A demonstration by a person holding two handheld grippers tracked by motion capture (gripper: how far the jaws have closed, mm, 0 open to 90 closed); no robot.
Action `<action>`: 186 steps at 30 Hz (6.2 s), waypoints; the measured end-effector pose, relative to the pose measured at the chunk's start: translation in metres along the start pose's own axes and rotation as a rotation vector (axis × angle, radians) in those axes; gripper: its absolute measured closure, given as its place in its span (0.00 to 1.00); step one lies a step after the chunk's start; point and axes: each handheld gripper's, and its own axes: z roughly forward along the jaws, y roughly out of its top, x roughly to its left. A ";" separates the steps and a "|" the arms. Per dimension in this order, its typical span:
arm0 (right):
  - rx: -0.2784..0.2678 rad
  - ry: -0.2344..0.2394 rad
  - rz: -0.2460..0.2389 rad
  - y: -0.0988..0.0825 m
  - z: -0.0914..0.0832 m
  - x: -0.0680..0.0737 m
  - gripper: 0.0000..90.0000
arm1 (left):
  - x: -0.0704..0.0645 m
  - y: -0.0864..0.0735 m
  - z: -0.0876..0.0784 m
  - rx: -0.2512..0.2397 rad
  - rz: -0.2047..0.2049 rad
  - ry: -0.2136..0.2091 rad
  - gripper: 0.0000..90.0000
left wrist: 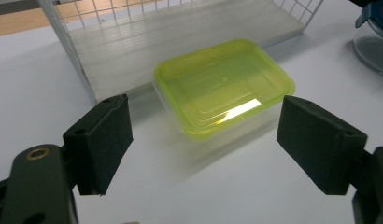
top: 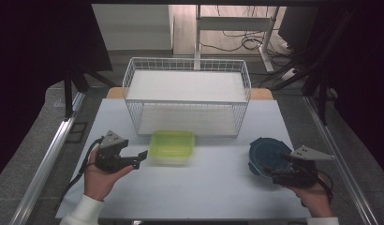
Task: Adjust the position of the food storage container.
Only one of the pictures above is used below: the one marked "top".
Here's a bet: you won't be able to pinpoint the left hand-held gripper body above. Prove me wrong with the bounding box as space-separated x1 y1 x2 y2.
95 130 129 173

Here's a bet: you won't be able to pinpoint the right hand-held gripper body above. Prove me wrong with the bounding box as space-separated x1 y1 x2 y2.
269 144 334 188

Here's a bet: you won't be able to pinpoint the round container with blue lid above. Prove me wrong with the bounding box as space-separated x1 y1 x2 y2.
248 136 294 180

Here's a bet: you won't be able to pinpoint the green square plastic container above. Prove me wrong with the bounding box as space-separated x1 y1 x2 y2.
148 129 196 166

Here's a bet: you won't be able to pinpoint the white wire rack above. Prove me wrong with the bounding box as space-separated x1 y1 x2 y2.
122 56 253 139

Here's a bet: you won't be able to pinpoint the person's left hand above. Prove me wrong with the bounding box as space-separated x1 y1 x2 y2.
83 146 134 202

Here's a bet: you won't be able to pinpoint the person's right hand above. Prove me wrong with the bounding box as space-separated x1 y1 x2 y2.
285 174 334 218

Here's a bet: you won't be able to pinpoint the dark floor outlet cover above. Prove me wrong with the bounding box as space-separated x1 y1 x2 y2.
66 121 89 144

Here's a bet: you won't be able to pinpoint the black metal stand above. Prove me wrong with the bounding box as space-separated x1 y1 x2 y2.
271 8 361 127

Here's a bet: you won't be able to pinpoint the black tripod stand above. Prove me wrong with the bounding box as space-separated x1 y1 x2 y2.
63 62 118 122

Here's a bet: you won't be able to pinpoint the white power strip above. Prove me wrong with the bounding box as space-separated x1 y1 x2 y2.
280 67 298 83

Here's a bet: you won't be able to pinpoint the black curtain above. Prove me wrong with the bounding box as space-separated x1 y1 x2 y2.
318 0 384 180
0 0 113 183

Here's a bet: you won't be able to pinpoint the white cabinet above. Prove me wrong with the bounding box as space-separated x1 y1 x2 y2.
91 3 175 52

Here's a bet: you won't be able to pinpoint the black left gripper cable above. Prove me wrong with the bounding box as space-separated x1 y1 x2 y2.
57 137 104 204

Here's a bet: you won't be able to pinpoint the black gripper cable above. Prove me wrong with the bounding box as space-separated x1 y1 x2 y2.
57 137 104 204
301 170 335 208

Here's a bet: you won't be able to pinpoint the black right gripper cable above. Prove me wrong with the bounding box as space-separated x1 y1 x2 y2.
301 170 335 208

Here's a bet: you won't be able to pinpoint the aluminium rail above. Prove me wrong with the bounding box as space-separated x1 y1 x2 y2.
8 92 86 225
303 95 380 225

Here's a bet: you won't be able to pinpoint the black cables on floor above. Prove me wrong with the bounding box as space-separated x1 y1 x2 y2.
199 4 296 58

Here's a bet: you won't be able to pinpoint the white desk frame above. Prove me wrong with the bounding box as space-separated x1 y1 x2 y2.
194 4 280 73

